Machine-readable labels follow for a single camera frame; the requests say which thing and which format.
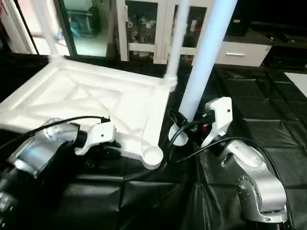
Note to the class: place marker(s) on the white plastic table top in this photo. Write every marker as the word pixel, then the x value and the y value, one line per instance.
pixel 86 100

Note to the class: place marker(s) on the white plastic table leg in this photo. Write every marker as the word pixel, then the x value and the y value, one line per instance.
pixel 175 43
pixel 206 52
pixel 47 28

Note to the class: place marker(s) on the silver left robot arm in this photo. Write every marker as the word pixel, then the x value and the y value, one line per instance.
pixel 33 153

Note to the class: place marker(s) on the black table mat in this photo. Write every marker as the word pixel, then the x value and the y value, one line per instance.
pixel 158 196

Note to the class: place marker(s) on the white drawer unit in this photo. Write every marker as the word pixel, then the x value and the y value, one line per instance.
pixel 242 53

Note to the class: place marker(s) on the white glass door cabinet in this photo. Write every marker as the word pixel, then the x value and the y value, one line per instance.
pixel 148 26

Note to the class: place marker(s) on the teal plastic stool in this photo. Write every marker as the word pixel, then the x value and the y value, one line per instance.
pixel 82 21

